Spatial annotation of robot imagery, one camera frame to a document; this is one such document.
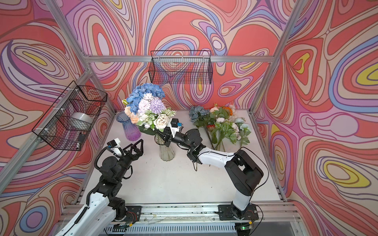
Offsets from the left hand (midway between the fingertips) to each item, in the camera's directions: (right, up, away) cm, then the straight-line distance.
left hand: (139, 143), depth 75 cm
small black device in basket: (-28, +3, -3) cm, 29 cm away
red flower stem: (+40, +7, +26) cm, 49 cm away
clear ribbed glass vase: (+12, -9, +16) cm, 22 cm away
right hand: (+9, +6, -6) cm, 12 cm away
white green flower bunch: (+57, +6, +22) cm, 61 cm away
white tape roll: (-28, +13, -3) cm, 31 cm away
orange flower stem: (+56, +21, +36) cm, 70 cm away
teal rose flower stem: (+33, +16, +29) cm, 47 cm away
